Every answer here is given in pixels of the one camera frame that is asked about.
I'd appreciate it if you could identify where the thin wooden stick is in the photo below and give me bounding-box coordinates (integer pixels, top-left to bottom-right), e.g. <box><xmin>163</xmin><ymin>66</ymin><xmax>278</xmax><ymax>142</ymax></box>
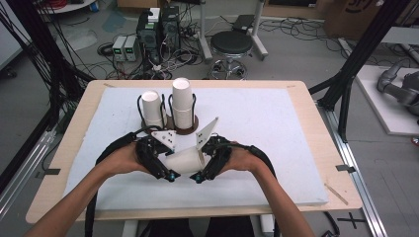
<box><xmin>324</xmin><ymin>183</ymin><xmax>350</xmax><ymax>206</ymax></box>

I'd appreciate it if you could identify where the white paper cup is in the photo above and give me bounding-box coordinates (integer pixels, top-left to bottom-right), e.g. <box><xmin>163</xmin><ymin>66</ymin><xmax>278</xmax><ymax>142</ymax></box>
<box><xmin>163</xmin><ymin>145</ymin><xmax>208</xmax><ymax>176</ymax></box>

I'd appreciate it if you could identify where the short stack of paper cups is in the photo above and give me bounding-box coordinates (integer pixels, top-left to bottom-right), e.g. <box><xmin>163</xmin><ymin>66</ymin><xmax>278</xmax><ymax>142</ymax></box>
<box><xmin>141</xmin><ymin>90</ymin><xmax>165</xmax><ymax>129</ymax></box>

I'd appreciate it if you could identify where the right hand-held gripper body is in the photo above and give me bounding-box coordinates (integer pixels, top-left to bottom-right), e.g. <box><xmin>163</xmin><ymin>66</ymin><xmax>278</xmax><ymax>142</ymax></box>
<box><xmin>196</xmin><ymin>117</ymin><xmax>233</xmax><ymax>182</ymax></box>

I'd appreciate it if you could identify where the black metal frame strut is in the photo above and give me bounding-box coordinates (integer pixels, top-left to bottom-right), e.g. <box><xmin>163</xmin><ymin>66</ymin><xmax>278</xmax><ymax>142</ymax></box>
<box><xmin>308</xmin><ymin>0</ymin><xmax>413</xmax><ymax>143</ymax></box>

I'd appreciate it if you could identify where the grey power supply unit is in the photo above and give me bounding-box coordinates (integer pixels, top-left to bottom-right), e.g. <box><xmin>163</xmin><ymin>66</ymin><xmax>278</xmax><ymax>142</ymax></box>
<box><xmin>124</xmin><ymin>35</ymin><xmax>139</xmax><ymax>62</ymax></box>
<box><xmin>112</xmin><ymin>35</ymin><xmax>128</xmax><ymax>62</ymax></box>

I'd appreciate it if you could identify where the flat black device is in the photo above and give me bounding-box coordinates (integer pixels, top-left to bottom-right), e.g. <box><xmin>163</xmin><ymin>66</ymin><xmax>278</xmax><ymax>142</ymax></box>
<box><xmin>231</xmin><ymin>14</ymin><xmax>255</xmax><ymax>33</ymax></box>

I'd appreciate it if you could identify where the person's leg in dark trousers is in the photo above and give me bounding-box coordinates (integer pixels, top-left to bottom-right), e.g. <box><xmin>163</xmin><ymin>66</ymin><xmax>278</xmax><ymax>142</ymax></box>
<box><xmin>206</xmin><ymin>215</ymin><xmax>256</xmax><ymax>237</ymax></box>

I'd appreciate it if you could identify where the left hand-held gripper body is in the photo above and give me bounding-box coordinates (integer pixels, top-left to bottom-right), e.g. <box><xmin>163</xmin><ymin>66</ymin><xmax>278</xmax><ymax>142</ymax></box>
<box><xmin>134</xmin><ymin>129</ymin><xmax>177</xmax><ymax>181</ymax></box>

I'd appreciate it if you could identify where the black cable coil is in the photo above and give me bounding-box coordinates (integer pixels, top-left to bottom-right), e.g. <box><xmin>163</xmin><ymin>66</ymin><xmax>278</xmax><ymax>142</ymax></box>
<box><xmin>97</xmin><ymin>41</ymin><xmax>115</xmax><ymax>57</ymax></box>

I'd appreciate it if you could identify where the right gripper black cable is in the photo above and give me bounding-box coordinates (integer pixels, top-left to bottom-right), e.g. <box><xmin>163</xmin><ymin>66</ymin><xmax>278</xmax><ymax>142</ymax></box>
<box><xmin>215</xmin><ymin>140</ymin><xmax>281</xmax><ymax>237</ymax></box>

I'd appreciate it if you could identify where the black round stool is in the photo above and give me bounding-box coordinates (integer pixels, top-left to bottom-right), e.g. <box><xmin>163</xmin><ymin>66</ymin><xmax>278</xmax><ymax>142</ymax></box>
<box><xmin>208</xmin><ymin>30</ymin><xmax>255</xmax><ymax>81</ymax></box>

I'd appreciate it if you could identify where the tall stack of paper cups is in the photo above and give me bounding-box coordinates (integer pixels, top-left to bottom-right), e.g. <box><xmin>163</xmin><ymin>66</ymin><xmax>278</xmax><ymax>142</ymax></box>
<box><xmin>171</xmin><ymin>77</ymin><xmax>195</xmax><ymax>130</ymax></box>

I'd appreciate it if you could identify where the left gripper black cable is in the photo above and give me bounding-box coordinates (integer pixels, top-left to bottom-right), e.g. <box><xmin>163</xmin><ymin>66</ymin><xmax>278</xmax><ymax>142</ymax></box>
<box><xmin>83</xmin><ymin>125</ymin><xmax>164</xmax><ymax>237</ymax></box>

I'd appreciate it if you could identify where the black frame with cables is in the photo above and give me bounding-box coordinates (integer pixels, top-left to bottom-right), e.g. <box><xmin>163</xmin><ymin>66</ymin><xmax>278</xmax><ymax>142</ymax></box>
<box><xmin>0</xmin><ymin>0</ymin><xmax>97</xmax><ymax>196</ymax></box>

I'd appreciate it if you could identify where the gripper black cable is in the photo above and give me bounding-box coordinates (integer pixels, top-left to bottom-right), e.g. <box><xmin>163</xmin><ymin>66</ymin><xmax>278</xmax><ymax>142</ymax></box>
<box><xmin>215</xmin><ymin>140</ymin><xmax>281</xmax><ymax>237</ymax></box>
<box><xmin>83</xmin><ymin>125</ymin><xmax>164</xmax><ymax>237</ymax></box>

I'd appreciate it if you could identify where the black wire double cup holder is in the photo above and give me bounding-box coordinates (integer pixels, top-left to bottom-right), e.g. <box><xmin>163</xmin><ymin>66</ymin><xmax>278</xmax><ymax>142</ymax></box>
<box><xmin>136</xmin><ymin>93</ymin><xmax>201</xmax><ymax>136</ymax></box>

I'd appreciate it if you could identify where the loose black floor cable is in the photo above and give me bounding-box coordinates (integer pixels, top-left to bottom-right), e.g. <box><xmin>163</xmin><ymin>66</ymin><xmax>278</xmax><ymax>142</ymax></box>
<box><xmin>320</xmin><ymin>210</ymin><xmax>341</xmax><ymax>237</ymax></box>

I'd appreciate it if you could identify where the person's right hand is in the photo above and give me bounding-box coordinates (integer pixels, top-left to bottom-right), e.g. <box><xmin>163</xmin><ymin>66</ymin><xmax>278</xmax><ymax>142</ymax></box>
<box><xmin>224</xmin><ymin>141</ymin><xmax>265</xmax><ymax>178</ymax></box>

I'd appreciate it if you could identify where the black tape piece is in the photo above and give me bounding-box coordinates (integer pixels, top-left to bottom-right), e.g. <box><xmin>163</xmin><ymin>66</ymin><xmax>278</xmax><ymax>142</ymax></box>
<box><xmin>35</xmin><ymin>168</ymin><xmax>61</xmax><ymax>180</ymax></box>
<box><xmin>335</xmin><ymin>164</ymin><xmax>357</xmax><ymax>174</ymax></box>

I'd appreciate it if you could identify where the small white box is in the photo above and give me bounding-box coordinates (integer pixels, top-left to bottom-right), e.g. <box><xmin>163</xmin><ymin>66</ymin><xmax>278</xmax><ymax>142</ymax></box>
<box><xmin>147</xmin><ymin>7</ymin><xmax>161</xmax><ymax>24</ymax></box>

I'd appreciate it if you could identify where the white table leg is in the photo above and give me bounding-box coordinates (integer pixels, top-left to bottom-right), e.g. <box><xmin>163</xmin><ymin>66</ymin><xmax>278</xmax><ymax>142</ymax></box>
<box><xmin>122</xmin><ymin>219</ymin><xmax>139</xmax><ymax>237</ymax></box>
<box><xmin>260</xmin><ymin>214</ymin><xmax>276</xmax><ymax>235</ymax></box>

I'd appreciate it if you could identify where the brown cardboard box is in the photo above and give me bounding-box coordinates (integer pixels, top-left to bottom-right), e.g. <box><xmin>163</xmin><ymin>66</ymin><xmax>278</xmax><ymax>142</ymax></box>
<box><xmin>322</xmin><ymin>0</ymin><xmax>401</xmax><ymax>41</ymax></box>

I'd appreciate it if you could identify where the grey metal stand leg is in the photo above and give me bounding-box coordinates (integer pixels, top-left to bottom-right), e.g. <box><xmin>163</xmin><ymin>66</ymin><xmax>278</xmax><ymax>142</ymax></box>
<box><xmin>197</xmin><ymin>0</ymin><xmax>213</xmax><ymax>62</ymax></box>
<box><xmin>250</xmin><ymin>0</ymin><xmax>270</xmax><ymax>61</ymax></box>

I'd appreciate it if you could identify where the aluminium rail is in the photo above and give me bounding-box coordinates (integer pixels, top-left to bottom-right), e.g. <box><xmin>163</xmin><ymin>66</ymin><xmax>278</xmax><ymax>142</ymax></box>
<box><xmin>0</xmin><ymin>129</ymin><xmax>57</xmax><ymax>221</ymax></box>
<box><xmin>315</xmin><ymin>101</ymin><xmax>389</xmax><ymax>237</ymax></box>

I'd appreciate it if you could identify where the person's left hand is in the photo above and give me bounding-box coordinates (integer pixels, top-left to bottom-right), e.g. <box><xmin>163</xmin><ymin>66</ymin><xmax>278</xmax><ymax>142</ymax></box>
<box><xmin>104</xmin><ymin>141</ymin><xmax>151</xmax><ymax>176</ymax></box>

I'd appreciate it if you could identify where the black computer tower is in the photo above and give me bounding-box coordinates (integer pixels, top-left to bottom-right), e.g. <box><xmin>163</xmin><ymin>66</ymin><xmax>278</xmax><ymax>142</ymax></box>
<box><xmin>135</xmin><ymin>9</ymin><xmax>163</xmax><ymax>65</ymax></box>
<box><xmin>160</xmin><ymin>5</ymin><xmax>182</xmax><ymax>50</ymax></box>

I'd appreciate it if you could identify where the white foam mat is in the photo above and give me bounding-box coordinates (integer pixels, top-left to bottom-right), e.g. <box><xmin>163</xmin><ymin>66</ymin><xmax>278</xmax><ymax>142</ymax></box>
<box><xmin>62</xmin><ymin>87</ymin><xmax>330</xmax><ymax>212</ymax></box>

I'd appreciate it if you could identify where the white platform board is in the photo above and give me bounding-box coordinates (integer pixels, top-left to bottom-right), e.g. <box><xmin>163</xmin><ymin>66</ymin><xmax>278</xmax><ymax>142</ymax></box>
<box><xmin>355</xmin><ymin>64</ymin><xmax>419</xmax><ymax>137</ymax></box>

